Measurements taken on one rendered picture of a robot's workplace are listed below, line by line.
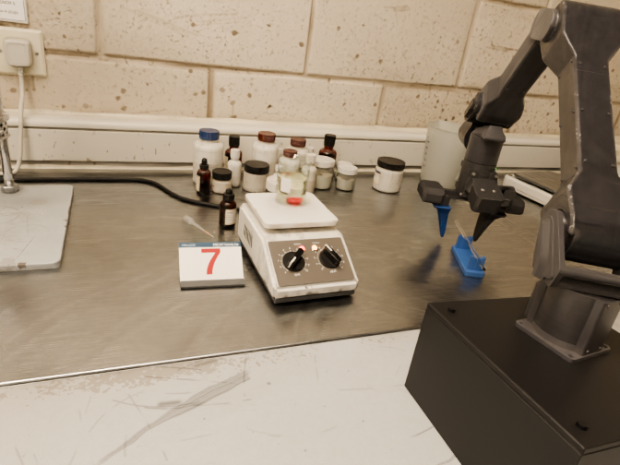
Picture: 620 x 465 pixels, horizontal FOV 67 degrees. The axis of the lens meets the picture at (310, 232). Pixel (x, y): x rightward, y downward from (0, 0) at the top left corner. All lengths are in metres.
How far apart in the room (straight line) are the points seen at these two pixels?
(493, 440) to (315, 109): 0.92
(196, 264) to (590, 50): 0.55
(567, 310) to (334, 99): 0.87
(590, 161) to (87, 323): 0.58
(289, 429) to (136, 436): 0.14
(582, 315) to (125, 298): 0.52
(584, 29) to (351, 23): 0.68
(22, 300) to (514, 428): 0.57
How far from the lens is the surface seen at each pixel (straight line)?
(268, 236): 0.68
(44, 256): 0.76
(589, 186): 0.52
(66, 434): 0.51
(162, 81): 1.12
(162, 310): 0.64
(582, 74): 0.60
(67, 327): 0.63
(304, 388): 0.54
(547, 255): 0.49
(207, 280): 0.69
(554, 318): 0.50
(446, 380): 0.51
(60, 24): 1.11
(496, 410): 0.46
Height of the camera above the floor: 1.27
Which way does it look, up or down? 25 degrees down
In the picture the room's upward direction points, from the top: 8 degrees clockwise
